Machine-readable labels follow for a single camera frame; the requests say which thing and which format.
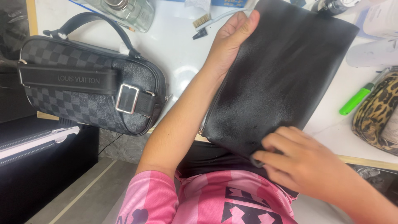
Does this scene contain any person's right hand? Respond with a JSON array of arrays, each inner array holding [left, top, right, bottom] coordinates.
[[250, 126, 346, 202]]

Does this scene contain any person's left hand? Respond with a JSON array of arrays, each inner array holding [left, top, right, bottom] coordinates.
[[204, 10, 260, 85]]

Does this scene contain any black leather pouch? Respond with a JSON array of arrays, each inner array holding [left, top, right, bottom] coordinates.
[[198, 0, 360, 163]]

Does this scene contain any person's black garment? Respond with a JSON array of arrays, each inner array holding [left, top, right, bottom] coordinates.
[[176, 141, 300, 198]]

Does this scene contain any green lighter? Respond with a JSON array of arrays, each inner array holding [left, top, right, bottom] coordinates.
[[339, 82, 377, 116]]

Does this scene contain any person's pink striped shirt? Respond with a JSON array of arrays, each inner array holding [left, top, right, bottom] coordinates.
[[116, 169, 300, 224]]

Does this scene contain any leopard print pouch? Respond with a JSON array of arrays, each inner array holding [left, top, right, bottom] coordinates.
[[351, 72, 398, 157]]

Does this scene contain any black nozzle cap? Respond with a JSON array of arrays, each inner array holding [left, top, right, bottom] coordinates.
[[192, 28, 208, 40]]

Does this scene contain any blue cardboard box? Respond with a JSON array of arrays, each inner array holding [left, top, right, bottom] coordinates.
[[211, 0, 250, 7]]

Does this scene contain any dark bottle with cap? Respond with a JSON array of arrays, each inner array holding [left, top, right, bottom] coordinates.
[[311, 0, 362, 17]]

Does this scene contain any white crumpled tissue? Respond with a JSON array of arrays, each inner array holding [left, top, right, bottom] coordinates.
[[185, 0, 212, 12]]

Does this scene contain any white plastic container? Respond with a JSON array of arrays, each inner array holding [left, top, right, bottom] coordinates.
[[362, 0, 398, 40]]

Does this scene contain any clear glass bottle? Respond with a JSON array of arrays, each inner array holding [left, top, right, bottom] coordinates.
[[83, 0, 156, 33]]

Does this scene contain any black case with zippers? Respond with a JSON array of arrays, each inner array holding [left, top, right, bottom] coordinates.
[[0, 116, 100, 224]]

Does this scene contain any white handled bristle brush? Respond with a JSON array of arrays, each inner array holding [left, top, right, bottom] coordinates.
[[192, 7, 251, 32]]

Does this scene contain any black checkered bag with strap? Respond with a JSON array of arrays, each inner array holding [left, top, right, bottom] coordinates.
[[17, 12, 170, 137]]

